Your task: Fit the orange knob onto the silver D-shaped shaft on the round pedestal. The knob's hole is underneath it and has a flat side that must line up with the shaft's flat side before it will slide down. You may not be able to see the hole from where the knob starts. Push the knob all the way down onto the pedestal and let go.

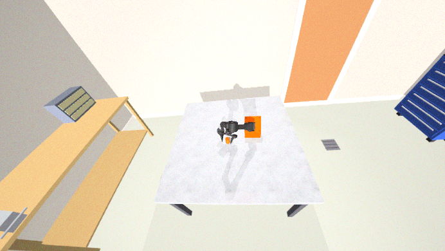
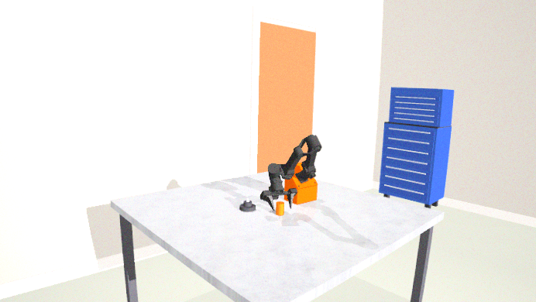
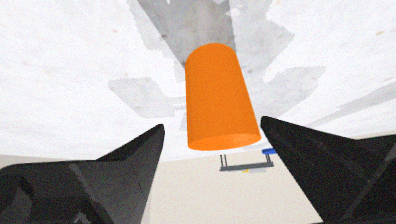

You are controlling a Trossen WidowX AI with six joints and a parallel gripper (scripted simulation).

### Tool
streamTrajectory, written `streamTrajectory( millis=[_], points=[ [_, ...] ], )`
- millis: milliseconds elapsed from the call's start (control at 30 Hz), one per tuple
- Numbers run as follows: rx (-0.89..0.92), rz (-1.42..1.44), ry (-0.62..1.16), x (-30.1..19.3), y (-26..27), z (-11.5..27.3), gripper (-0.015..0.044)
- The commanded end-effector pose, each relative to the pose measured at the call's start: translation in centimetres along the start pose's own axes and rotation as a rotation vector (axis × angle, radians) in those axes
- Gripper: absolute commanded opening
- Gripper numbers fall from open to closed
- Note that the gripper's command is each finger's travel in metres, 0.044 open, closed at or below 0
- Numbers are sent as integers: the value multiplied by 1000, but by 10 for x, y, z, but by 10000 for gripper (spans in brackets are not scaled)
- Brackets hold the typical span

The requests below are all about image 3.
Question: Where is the orange knob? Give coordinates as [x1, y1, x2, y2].
[185, 43, 261, 151]

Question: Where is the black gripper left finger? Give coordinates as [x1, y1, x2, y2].
[0, 124, 165, 224]

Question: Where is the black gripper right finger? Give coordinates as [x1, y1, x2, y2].
[260, 116, 396, 222]

